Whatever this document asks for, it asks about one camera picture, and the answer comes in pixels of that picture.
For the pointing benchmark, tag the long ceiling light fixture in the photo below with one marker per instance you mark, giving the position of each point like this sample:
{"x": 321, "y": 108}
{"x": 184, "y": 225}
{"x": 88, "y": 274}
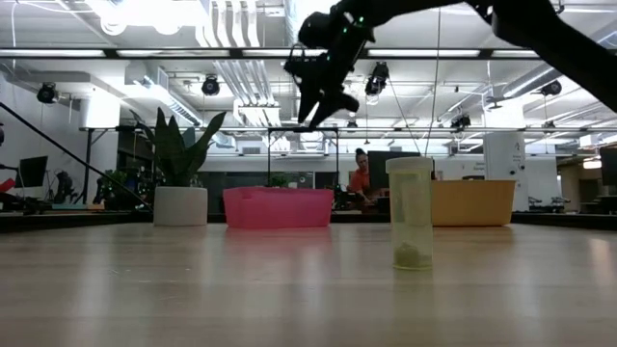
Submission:
{"x": 169, "y": 52}

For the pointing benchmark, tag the black aluminium table frame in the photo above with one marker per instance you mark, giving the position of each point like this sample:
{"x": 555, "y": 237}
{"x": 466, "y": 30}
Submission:
{"x": 72, "y": 222}

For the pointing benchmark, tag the person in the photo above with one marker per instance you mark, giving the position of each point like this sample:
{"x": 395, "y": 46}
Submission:
{"x": 360, "y": 183}

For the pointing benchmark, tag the small green potted plant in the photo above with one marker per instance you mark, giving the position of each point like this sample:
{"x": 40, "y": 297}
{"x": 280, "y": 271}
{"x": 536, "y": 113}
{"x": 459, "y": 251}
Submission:
{"x": 113, "y": 178}

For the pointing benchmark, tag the red plastic bin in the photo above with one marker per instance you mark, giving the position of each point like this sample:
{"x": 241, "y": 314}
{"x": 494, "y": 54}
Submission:
{"x": 277, "y": 207}

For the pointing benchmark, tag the black monitor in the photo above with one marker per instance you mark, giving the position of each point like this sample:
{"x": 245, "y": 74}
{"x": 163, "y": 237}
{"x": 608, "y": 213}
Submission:
{"x": 34, "y": 171}
{"x": 609, "y": 166}
{"x": 378, "y": 161}

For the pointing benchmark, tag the black background gantry frame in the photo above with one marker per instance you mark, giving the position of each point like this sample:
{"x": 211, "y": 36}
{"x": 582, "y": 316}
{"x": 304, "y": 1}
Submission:
{"x": 303, "y": 129}

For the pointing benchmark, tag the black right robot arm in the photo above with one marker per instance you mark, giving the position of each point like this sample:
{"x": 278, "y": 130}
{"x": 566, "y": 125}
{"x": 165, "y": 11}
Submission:
{"x": 554, "y": 38}

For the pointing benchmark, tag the black ceiling spotlight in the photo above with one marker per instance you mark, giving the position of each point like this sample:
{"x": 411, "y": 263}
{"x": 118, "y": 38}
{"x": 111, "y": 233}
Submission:
{"x": 377, "y": 79}
{"x": 551, "y": 88}
{"x": 47, "y": 93}
{"x": 460, "y": 121}
{"x": 210, "y": 87}

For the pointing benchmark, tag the black background robot arm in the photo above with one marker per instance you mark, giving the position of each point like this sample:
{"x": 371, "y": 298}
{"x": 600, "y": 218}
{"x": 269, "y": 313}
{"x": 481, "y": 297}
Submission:
{"x": 65, "y": 185}

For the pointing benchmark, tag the yellow plastic bin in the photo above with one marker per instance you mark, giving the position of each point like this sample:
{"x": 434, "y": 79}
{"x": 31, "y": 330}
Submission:
{"x": 472, "y": 202}

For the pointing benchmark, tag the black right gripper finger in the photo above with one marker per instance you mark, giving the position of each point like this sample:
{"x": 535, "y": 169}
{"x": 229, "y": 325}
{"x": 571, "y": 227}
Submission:
{"x": 337, "y": 103}
{"x": 307, "y": 103}

